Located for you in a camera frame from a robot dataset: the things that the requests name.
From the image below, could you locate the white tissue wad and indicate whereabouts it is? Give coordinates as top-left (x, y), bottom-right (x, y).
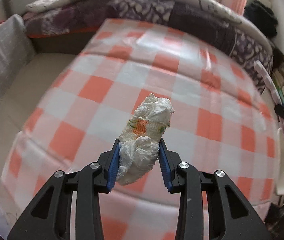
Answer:
top-left (117, 94), bottom-right (175, 186)

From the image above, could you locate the red white checkered cloth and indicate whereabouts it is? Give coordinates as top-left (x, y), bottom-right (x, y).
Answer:
top-left (2, 19), bottom-right (278, 239)

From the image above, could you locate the black clothes pile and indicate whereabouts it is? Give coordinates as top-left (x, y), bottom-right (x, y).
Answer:
top-left (243, 0), bottom-right (278, 39)

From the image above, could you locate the purple white patterned quilt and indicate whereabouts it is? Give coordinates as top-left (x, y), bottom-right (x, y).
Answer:
top-left (23, 0), bottom-right (273, 92)

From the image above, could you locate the grey pillow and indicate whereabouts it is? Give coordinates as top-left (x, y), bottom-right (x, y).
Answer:
top-left (0, 14), bottom-right (36, 101)

